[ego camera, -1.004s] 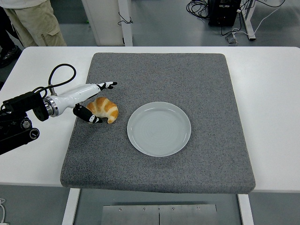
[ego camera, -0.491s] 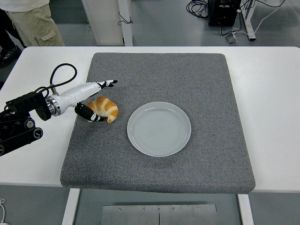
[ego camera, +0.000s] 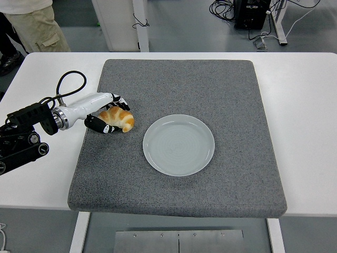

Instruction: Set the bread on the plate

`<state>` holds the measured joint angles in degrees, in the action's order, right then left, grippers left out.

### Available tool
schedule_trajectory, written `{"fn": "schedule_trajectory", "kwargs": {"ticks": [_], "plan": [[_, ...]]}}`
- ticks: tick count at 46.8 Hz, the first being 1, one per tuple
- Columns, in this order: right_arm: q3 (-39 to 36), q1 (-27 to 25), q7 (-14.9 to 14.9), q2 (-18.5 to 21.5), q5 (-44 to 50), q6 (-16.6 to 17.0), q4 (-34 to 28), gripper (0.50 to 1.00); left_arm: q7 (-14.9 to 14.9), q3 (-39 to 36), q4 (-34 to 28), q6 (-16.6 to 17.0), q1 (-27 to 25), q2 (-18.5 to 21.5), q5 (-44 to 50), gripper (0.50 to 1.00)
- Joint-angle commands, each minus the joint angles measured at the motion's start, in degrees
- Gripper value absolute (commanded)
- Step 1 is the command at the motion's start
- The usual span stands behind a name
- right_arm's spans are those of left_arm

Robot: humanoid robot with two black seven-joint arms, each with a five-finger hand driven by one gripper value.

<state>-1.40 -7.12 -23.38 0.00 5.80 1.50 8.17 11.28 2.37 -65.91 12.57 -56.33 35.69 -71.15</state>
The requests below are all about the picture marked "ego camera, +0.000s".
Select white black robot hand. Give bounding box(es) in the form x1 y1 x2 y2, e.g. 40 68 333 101
62 91 132 134

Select golden croissant bread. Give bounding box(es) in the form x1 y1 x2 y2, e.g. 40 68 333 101
97 105 135 133

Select pale grey round plate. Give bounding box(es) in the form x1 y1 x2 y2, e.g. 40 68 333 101
142 114 216 177

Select person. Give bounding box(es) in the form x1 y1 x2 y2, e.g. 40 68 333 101
0 12 29 76
0 0 72 53

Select white table leg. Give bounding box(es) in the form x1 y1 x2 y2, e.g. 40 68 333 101
68 211 92 253
266 218 286 253

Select grey felt table mat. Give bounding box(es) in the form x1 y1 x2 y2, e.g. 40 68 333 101
67 59 288 219

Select black computer case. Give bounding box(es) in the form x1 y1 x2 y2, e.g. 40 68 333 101
233 0 272 30

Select white desk leg with foot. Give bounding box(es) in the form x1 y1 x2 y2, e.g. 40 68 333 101
271 0 288 46

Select white desk post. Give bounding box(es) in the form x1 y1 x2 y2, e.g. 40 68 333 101
132 0 150 53

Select thin black hanging cable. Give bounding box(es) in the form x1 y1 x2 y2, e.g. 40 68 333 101
132 13 150 29

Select white cable with plug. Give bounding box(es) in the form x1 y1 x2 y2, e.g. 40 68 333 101
0 222 11 253

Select black cable bundle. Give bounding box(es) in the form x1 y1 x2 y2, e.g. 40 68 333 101
209 0 237 23

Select small grey floor bracket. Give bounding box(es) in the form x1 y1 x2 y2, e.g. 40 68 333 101
252 36 269 51

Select white floor cable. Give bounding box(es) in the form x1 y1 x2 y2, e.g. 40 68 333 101
260 0 322 43

